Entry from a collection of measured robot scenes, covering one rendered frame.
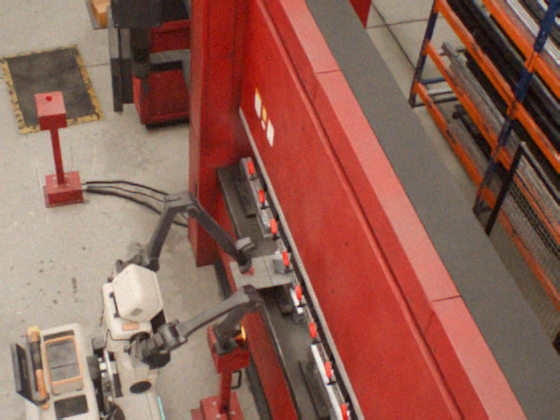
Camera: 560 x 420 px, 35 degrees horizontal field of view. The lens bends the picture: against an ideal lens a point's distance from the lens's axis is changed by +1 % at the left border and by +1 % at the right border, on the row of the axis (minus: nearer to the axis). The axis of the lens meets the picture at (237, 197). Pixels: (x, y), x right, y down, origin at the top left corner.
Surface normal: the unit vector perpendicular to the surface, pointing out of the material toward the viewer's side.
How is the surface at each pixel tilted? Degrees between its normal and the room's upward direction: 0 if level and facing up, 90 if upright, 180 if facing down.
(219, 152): 90
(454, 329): 0
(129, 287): 48
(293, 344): 0
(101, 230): 0
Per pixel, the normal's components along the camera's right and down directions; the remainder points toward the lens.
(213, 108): 0.26, 0.72
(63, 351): 0.05, -0.68
